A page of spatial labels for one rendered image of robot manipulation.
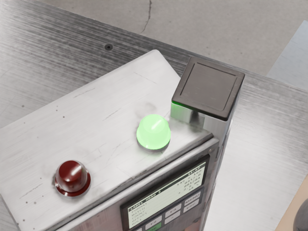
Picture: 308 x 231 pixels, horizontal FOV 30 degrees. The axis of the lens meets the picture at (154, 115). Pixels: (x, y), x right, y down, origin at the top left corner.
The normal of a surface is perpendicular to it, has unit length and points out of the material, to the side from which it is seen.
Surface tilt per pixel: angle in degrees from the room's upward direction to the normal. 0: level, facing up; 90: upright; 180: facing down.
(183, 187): 90
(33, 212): 0
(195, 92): 0
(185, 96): 0
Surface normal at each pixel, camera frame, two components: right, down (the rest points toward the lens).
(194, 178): 0.54, 0.73
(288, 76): 0.01, -0.50
